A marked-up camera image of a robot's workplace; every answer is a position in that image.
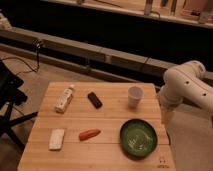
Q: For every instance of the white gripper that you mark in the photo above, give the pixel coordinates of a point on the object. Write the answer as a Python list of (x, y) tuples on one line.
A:
[(167, 114)]

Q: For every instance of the white sponge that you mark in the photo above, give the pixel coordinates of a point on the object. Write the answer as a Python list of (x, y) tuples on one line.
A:
[(56, 139)]

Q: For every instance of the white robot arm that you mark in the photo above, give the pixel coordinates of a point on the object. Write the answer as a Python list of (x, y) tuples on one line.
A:
[(184, 81)]

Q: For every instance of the green ceramic bowl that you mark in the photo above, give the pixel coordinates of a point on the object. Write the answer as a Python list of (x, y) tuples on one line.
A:
[(138, 138)]

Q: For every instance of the white paper cup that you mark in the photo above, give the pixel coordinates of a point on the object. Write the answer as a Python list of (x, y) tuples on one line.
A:
[(135, 95)]

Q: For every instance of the black rectangular remote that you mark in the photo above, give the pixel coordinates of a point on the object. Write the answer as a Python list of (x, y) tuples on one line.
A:
[(94, 100)]

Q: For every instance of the orange carrot toy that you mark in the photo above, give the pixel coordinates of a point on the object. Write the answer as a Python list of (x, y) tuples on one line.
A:
[(88, 134)]

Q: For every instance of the wooden table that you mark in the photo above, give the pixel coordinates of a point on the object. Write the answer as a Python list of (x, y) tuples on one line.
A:
[(102, 152)]

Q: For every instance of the white plastic bottle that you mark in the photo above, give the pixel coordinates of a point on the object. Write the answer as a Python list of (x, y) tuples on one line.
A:
[(64, 99)]

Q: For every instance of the black office chair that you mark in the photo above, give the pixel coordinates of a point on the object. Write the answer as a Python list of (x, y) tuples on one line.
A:
[(11, 95)]

